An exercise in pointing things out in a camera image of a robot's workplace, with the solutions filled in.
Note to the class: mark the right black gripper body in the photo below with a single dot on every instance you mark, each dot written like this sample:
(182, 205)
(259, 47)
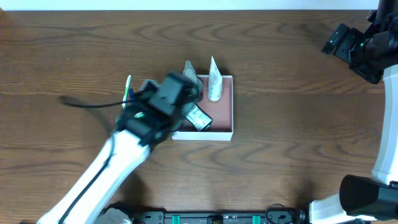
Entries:
(337, 43)

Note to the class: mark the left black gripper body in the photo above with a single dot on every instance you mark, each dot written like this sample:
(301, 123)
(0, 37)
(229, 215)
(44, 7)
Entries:
(193, 94)

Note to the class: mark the clear pump soap bottle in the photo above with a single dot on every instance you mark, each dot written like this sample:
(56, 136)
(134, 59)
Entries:
(190, 73)

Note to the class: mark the green white soap box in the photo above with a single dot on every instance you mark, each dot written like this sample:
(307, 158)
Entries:
(200, 120)

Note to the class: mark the white patterned cream tube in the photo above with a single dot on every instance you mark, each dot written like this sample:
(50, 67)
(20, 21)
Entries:
(215, 82)

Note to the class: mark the blue disposable razor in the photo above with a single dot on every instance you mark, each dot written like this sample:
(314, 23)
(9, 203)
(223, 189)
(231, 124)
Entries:
(131, 94)

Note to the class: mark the green white toothbrush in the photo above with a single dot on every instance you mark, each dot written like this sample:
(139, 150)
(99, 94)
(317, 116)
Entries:
(126, 91)

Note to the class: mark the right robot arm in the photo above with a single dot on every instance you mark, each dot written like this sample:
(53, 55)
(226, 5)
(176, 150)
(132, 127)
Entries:
(371, 198)

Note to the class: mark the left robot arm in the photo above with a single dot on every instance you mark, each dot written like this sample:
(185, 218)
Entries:
(147, 119)

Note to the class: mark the white open cardboard box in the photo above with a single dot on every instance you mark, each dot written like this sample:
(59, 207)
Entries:
(221, 112)

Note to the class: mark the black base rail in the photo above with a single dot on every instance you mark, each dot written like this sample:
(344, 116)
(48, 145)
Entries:
(276, 213)

